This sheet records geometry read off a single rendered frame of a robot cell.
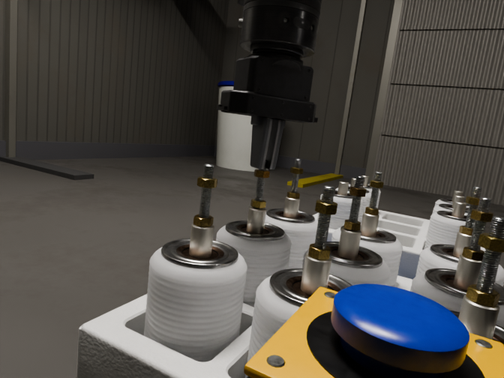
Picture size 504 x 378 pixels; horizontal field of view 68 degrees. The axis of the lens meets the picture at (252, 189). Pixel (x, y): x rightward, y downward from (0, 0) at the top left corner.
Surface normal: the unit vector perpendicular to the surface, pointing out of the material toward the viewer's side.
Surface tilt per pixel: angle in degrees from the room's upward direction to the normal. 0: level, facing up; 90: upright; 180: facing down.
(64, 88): 90
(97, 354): 90
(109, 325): 0
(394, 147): 90
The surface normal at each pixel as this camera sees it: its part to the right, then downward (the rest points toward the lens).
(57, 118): 0.87, 0.18
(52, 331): 0.11, -0.98
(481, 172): -0.47, 0.09
